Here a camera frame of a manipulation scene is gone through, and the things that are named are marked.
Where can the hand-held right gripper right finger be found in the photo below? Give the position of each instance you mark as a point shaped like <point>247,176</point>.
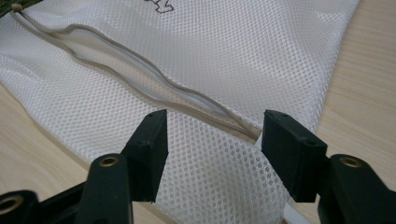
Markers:
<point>292,155</point>

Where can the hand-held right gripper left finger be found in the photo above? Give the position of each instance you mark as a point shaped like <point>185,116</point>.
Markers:
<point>146,155</point>

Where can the white mesh laundry bag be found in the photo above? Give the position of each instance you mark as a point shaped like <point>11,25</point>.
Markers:
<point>218,62</point>

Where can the green woven basket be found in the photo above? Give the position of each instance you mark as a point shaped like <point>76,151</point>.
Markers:
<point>7,4</point>

